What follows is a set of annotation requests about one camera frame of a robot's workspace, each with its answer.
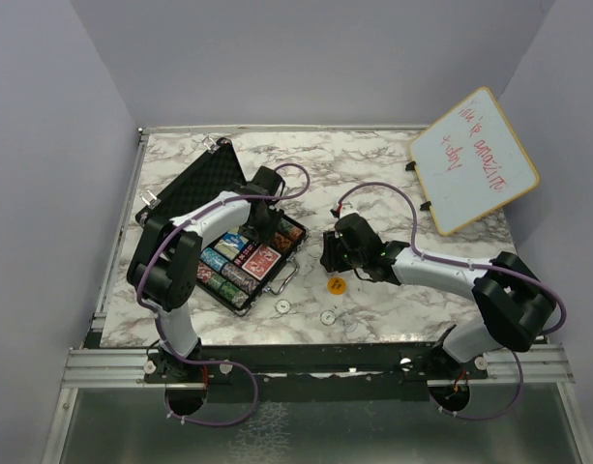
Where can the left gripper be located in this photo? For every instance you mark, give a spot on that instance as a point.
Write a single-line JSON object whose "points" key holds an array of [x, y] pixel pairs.
{"points": [[266, 236]]}

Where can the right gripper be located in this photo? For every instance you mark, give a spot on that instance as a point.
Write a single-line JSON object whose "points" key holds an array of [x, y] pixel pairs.
{"points": [[329, 258]]}

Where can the red playing card deck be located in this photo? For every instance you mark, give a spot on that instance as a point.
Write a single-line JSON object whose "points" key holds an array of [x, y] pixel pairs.
{"points": [[261, 262]]}

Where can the orange big blind button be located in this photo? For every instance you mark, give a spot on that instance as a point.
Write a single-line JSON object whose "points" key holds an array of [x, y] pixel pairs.
{"points": [[336, 285]]}

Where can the light blue poker chip stack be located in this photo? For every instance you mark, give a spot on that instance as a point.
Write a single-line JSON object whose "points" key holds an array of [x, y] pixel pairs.
{"points": [[213, 259]]}

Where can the red white poker chip stack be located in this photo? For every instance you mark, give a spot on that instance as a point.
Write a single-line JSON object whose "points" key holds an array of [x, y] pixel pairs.
{"points": [[204, 273]]}

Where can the clear dealer button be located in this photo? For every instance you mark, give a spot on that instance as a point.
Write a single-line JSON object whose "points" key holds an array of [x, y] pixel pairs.
{"points": [[349, 325]]}

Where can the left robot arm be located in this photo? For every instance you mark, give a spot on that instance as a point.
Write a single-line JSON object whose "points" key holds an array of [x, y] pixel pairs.
{"points": [[165, 263]]}

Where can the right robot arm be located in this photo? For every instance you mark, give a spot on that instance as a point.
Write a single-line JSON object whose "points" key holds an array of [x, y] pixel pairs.
{"points": [[513, 306]]}

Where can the red green chip row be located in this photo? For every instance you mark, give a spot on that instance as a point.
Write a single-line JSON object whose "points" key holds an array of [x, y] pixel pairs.
{"points": [[289, 230]]}

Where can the orange black chip row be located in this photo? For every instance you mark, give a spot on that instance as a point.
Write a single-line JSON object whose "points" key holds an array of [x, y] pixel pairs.
{"points": [[281, 243]]}

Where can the blue playing card deck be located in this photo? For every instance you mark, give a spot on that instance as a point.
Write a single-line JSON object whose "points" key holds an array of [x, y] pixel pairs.
{"points": [[230, 245]]}

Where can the red dice in case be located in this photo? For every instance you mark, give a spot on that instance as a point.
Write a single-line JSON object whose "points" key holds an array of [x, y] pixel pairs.
{"points": [[245, 254]]}

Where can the black foam-lined poker case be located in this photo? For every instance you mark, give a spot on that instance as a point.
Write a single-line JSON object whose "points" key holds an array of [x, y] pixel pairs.
{"points": [[217, 169]]}

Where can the blue tan chip row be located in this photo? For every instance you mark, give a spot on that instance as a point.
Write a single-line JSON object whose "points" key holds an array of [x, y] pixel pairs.
{"points": [[240, 278]]}

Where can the white poker chip middle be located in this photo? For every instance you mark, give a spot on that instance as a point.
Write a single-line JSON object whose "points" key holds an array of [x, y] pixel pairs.
{"points": [[328, 317]]}

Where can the green grey chip row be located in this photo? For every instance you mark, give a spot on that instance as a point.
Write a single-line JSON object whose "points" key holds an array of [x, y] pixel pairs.
{"points": [[228, 291]]}

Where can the white poker chip left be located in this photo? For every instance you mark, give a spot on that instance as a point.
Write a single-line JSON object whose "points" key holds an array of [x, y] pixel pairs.
{"points": [[282, 306]]}

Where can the white dry-erase board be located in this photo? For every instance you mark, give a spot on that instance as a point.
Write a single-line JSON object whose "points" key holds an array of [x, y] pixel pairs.
{"points": [[470, 163]]}

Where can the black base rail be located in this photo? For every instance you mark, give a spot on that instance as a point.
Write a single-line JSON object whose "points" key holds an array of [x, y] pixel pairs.
{"points": [[309, 372]]}

